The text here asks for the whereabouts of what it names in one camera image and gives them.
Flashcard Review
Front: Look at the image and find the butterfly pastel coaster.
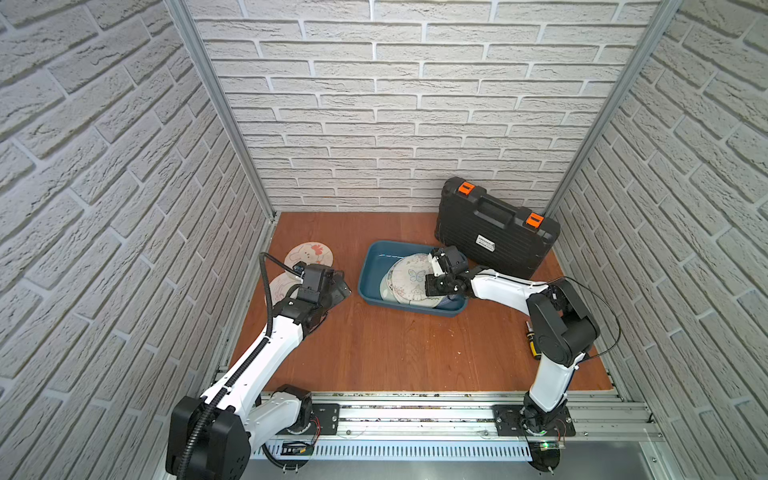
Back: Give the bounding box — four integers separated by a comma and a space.
392, 253, 447, 308

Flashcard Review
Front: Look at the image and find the teal plastic storage box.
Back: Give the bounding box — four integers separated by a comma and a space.
358, 241, 468, 317

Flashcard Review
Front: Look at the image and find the cream line-art coaster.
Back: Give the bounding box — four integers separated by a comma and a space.
379, 266, 399, 304

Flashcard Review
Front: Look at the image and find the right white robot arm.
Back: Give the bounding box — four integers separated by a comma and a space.
425, 247, 600, 434

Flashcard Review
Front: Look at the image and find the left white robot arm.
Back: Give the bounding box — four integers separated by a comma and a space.
165, 263, 351, 479

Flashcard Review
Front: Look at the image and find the pink rainbow unicorn coaster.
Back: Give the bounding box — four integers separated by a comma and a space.
269, 272, 301, 305

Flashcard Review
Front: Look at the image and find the black plastic tool case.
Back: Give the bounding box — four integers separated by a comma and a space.
435, 177, 561, 280

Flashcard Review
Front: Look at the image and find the black yellow screwdriver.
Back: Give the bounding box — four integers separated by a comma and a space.
526, 321, 541, 360

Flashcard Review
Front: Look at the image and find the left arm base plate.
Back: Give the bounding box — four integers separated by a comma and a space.
284, 403, 341, 438

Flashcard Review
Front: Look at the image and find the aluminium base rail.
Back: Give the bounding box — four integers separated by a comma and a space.
249, 392, 664, 471

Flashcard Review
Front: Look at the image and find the black corrugated cable conduit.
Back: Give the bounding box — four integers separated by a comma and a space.
173, 251, 304, 480

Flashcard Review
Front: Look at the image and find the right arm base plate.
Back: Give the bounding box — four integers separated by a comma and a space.
491, 404, 576, 438

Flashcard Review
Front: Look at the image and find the aluminium corner post left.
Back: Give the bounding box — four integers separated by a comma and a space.
166, 0, 277, 222

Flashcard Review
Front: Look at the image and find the aluminium corner post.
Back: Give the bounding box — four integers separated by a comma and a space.
166, 0, 277, 222
544, 0, 682, 217

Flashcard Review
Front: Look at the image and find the aluminium corner post right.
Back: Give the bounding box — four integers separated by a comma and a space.
544, 0, 682, 217

